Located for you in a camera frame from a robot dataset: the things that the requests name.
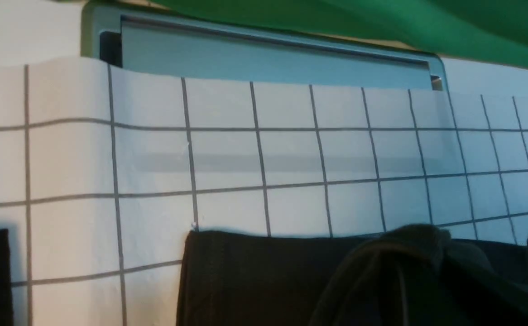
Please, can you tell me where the gray long-sleeve top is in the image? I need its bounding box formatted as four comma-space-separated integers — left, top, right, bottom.
176, 224, 528, 326

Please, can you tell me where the green backdrop cloth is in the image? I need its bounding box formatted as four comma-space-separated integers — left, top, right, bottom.
156, 0, 528, 68

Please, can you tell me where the gray metal table bracket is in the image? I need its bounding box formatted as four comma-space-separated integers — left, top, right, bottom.
81, 0, 448, 91

